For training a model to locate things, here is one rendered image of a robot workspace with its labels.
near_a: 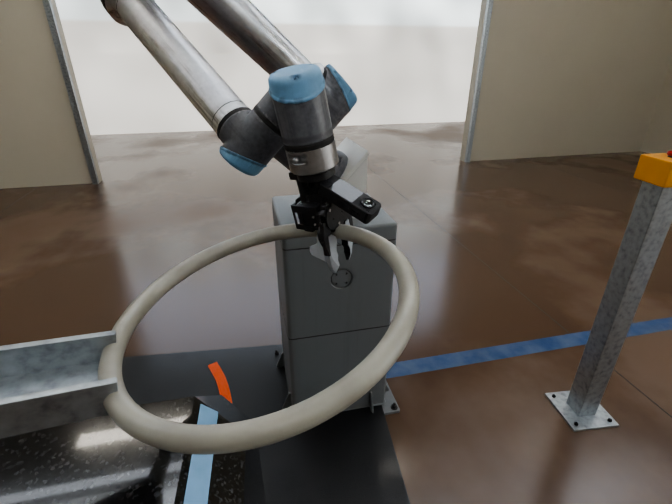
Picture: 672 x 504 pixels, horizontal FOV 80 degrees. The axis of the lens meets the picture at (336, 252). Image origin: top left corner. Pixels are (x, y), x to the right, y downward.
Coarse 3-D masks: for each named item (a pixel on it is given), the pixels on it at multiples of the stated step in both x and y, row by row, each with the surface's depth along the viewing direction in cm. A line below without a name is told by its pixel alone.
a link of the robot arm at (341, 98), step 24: (192, 0) 99; (216, 0) 99; (240, 0) 102; (216, 24) 105; (240, 24) 104; (264, 24) 107; (240, 48) 111; (264, 48) 110; (288, 48) 113; (336, 72) 123; (336, 96) 123; (336, 120) 129
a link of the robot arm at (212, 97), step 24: (120, 0) 89; (144, 0) 88; (144, 24) 86; (168, 24) 87; (168, 48) 84; (192, 48) 85; (168, 72) 85; (192, 72) 82; (216, 72) 84; (192, 96) 82; (216, 96) 80; (216, 120) 80; (240, 120) 78; (264, 120) 75; (240, 144) 77; (264, 144) 77; (240, 168) 79
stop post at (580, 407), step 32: (640, 160) 129; (640, 192) 132; (640, 224) 132; (640, 256) 134; (608, 288) 147; (640, 288) 140; (608, 320) 148; (608, 352) 152; (576, 384) 167; (576, 416) 167; (608, 416) 167
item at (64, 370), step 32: (0, 352) 53; (32, 352) 55; (64, 352) 57; (96, 352) 59; (0, 384) 53; (32, 384) 54; (64, 384) 55; (96, 384) 50; (0, 416) 46; (32, 416) 47; (64, 416) 49; (96, 416) 51
